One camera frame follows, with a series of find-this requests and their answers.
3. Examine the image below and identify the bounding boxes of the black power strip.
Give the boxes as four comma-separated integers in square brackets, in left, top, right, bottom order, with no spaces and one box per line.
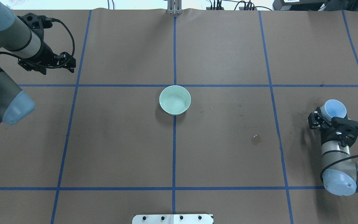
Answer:
[205,5,258,11]

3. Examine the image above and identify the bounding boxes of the green ceramic bowl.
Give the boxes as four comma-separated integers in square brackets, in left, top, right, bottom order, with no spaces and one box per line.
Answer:
[159,85,191,116]

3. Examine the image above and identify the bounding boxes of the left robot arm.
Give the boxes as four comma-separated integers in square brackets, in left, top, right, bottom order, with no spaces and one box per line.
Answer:
[0,2,76,126]

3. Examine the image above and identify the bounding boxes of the light blue plastic cup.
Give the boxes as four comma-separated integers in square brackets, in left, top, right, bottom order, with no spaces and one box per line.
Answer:
[320,99,347,121]

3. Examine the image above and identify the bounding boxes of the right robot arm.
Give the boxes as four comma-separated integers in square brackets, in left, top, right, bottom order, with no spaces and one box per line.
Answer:
[307,107,358,196]

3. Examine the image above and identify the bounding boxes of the brown paper table cover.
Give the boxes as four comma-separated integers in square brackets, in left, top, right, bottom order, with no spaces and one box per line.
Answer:
[0,9,358,224]

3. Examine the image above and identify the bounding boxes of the black equipment box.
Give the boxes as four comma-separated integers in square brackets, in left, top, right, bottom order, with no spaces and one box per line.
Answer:
[272,0,358,12]

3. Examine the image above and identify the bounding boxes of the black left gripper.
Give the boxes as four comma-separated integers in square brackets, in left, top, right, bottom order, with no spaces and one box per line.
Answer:
[18,13,76,75]

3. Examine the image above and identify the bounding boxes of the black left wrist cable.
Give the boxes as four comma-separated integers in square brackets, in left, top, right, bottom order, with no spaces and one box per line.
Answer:
[0,18,76,69]

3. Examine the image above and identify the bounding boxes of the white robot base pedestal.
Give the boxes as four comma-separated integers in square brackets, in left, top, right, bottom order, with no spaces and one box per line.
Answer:
[132,214,214,224]

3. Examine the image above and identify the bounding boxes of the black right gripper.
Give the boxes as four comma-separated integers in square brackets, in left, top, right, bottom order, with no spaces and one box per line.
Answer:
[307,107,358,147]

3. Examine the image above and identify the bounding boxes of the aluminium frame post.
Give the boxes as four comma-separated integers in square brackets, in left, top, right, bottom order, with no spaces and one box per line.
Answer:
[166,0,183,15]

